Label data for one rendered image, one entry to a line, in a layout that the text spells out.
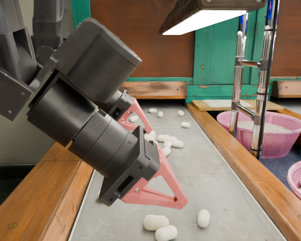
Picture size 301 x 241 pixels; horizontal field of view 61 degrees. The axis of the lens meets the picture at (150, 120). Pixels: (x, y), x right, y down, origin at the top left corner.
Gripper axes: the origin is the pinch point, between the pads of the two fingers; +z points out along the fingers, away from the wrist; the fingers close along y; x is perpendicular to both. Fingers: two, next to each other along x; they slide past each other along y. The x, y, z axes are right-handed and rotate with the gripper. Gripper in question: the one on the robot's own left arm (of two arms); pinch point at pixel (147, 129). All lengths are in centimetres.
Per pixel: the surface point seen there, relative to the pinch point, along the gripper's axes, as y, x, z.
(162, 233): -24.3, 4.9, 5.4
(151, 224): -22.3, 5.9, 4.4
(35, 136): 136, 86, -35
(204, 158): 3.0, -2.2, 15.9
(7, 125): 136, 91, -55
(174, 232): -23.9, 4.0, 6.9
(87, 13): 56, -11, -37
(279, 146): 15.1, -16.5, 36.6
